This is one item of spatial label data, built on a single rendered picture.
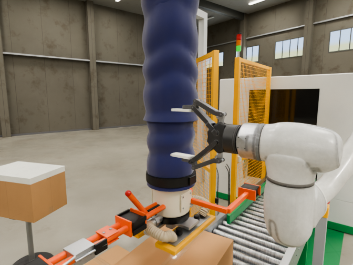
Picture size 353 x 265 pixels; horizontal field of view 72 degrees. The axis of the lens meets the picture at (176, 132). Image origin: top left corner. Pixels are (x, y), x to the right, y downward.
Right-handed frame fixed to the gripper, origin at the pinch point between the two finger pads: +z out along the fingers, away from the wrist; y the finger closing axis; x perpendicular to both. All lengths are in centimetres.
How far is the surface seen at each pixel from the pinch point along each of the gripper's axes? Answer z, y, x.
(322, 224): -34, 69, 117
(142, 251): 35, 65, 22
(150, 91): 22.8, -12.7, 13.6
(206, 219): 8, 46, 37
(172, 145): 14.6, 8.5, 17.3
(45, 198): 175, 81, 42
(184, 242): 7.3, 46.6, 16.5
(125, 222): 19.5, 34.0, -3.0
